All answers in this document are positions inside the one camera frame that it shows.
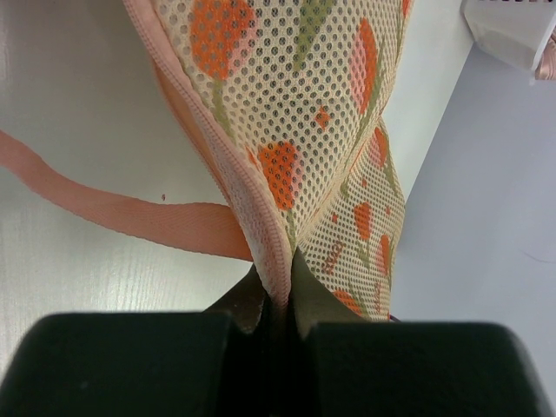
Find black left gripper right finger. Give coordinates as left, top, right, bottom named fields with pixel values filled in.
left=284, top=252, right=555, bottom=416

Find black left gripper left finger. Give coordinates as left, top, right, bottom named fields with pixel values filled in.
left=1, top=269, right=269, bottom=416

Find floral mesh laundry bag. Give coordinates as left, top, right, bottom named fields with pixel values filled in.
left=1, top=1, right=412, bottom=321

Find pink red garments in basket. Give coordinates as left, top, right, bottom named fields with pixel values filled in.
left=534, top=35, right=556, bottom=81

